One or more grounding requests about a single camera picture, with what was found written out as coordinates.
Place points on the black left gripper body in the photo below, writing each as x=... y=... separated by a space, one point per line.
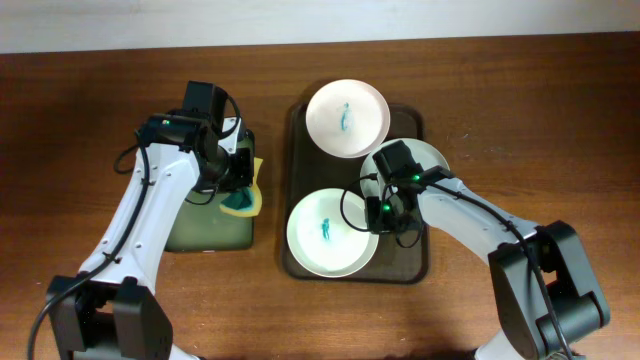
x=234 y=171

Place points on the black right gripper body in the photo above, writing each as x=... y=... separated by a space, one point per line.
x=384 y=217

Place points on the green and yellow sponge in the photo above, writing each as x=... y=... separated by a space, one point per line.
x=246 y=202

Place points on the pale green plate with stain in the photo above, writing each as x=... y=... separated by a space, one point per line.
x=423 y=153

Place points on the white plate with stain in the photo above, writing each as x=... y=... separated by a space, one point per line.
x=324 y=233

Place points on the pink plate with stain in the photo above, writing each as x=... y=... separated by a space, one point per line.
x=348 y=118

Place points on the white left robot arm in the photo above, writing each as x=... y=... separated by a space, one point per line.
x=193 y=189

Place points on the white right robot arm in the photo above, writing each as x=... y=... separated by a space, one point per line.
x=546 y=292

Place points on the large dark serving tray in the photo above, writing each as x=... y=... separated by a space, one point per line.
x=310 y=169

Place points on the small black water tray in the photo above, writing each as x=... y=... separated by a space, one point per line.
x=200 y=226

